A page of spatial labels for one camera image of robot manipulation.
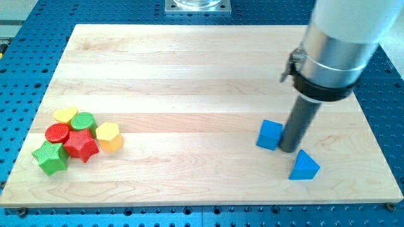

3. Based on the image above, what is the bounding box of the blue cube block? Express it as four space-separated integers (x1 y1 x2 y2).
256 120 283 151

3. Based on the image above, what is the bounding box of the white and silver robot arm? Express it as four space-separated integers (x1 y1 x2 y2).
281 0 403 102

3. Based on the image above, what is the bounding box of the light wooden board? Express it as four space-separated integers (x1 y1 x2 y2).
1 25 403 207

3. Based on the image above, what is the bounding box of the yellow hexagon block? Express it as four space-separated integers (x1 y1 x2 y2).
95 122 124 152

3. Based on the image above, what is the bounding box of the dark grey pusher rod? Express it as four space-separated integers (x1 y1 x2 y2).
278 95 322 153

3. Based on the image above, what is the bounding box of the blue triangle block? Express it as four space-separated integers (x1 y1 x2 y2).
288 149 320 180

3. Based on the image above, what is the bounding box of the green cylinder block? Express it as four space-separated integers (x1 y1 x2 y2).
71 112 97 138

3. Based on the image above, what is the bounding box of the red star block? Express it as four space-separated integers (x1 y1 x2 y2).
64 129 99 163

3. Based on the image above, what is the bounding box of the yellow heart block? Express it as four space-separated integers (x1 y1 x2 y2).
53 107 78 125

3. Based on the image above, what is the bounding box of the red cylinder block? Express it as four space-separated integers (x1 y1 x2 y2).
45 123 70 143

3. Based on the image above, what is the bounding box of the green star block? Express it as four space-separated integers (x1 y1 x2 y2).
32 141 69 176

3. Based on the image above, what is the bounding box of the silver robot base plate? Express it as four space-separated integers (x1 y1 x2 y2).
164 0 232 15

